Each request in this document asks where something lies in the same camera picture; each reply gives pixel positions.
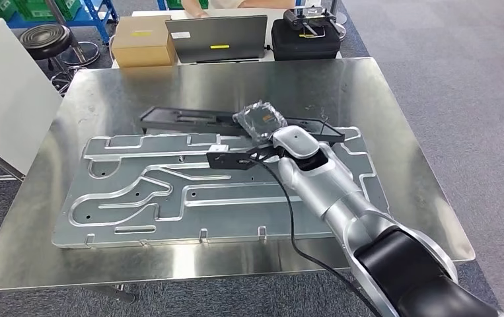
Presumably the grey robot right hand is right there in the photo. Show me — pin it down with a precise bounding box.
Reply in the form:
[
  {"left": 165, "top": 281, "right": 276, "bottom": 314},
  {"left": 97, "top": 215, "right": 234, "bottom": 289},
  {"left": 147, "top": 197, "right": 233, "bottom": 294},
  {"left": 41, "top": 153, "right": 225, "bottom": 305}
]
[{"left": 233, "top": 100, "right": 289, "bottom": 145}]

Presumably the long black frame part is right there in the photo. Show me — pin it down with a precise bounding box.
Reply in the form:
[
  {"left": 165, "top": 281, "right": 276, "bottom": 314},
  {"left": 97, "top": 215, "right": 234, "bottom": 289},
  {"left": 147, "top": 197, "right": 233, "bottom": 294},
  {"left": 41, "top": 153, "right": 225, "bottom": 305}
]
[{"left": 139, "top": 106, "right": 347, "bottom": 146}]

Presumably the stainless steel workbench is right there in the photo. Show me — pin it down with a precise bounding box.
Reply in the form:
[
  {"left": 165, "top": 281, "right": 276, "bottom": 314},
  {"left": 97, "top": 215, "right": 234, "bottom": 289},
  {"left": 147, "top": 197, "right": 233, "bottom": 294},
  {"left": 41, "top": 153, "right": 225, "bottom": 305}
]
[{"left": 0, "top": 57, "right": 476, "bottom": 309}]

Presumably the black carrying case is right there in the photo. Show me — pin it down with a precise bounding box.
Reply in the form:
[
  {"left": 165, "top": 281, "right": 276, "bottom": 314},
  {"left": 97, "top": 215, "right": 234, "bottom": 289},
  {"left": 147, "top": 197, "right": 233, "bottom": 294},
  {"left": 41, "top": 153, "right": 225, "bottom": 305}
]
[{"left": 271, "top": 18, "right": 342, "bottom": 61}]

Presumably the grey laptop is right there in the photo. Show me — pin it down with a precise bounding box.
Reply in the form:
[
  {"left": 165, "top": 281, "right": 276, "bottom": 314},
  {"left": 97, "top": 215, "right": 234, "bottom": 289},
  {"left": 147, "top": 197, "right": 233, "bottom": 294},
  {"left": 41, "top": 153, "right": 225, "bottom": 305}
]
[{"left": 165, "top": 15, "right": 269, "bottom": 65}]

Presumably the chrome chair base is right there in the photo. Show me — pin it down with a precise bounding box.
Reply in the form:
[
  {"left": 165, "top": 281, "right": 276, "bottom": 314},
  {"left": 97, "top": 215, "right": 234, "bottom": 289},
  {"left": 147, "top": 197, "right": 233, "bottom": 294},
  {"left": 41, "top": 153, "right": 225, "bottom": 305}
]
[{"left": 328, "top": 0, "right": 349, "bottom": 40}]

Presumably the person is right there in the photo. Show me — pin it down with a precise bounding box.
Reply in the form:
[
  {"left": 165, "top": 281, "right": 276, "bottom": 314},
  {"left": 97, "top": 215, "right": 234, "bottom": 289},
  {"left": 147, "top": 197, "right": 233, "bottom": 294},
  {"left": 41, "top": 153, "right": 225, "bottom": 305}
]
[{"left": 180, "top": 0, "right": 297, "bottom": 19}]

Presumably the green plastic bin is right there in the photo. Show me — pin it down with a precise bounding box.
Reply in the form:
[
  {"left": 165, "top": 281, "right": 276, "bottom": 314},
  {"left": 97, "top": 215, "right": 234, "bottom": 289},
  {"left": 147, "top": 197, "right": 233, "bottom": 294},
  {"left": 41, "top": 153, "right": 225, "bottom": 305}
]
[
  {"left": 15, "top": 0, "right": 57, "bottom": 22},
  {"left": 0, "top": 0, "right": 20, "bottom": 22},
  {"left": 167, "top": 0, "right": 209, "bottom": 10},
  {"left": 54, "top": 0, "right": 83, "bottom": 20}
]

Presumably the brown cardboard box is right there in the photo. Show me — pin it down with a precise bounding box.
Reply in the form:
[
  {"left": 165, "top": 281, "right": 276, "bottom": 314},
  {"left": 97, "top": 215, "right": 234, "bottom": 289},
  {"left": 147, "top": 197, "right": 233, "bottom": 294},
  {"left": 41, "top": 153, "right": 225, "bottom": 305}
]
[{"left": 110, "top": 15, "right": 178, "bottom": 69}]

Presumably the silver metal fixture plate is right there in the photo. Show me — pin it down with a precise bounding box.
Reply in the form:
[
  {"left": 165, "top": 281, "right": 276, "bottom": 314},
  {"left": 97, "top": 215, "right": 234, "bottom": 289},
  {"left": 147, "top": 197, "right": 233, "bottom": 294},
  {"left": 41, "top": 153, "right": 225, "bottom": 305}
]
[{"left": 52, "top": 127, "right": 391, "bottom": 250}]

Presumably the white desk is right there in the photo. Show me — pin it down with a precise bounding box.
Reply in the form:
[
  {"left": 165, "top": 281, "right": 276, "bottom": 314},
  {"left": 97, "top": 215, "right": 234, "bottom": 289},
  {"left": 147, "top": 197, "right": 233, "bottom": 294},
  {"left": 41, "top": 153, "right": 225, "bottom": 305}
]
[{"left": 110, "top": 7, "right": 344, "bottom": 67}]

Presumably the blue steel storage rack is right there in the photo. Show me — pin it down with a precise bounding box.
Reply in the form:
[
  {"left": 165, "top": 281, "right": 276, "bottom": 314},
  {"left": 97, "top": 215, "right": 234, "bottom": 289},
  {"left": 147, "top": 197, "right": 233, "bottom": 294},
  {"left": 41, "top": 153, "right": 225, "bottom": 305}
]
[{"left": 6, "top": 0, "right": 120, "bottom": 45}]

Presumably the black stool with chrome base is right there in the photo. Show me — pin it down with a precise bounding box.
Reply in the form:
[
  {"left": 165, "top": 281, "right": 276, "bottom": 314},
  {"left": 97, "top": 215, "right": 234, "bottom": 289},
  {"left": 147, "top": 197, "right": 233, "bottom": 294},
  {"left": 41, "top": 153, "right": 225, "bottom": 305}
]
[{"left": 18, "top": 24, "right": 100, "bottom": 95}]

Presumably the white cabinet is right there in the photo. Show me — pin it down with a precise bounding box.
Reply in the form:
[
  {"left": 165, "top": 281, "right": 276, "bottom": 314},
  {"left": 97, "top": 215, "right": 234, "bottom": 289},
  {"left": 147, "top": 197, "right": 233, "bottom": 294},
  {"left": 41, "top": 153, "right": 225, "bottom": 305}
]
[{"left": 0, "top": 17, "right": 63, "bottom": 176}]

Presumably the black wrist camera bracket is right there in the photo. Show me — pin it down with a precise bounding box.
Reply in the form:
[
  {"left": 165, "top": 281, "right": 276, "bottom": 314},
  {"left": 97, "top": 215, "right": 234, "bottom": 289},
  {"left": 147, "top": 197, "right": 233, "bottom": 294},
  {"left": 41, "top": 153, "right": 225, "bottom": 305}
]
[{"left": 246, "top": 144, "right": 285, "bottom": 166}]

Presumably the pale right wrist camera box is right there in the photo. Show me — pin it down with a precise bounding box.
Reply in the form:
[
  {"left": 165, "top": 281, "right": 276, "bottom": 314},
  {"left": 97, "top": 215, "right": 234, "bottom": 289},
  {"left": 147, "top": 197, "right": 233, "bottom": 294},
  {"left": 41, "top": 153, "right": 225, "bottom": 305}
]
[{"left": 206, "top": 145, "right": 255, "bottom": 171}]

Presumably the black camera cable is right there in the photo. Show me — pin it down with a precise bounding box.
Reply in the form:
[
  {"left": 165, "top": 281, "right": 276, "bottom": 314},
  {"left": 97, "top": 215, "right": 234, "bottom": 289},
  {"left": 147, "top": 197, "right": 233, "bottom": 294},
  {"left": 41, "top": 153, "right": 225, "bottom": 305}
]
[{"left": 244, "top": 157, "right": 384, "bottom": 317}]

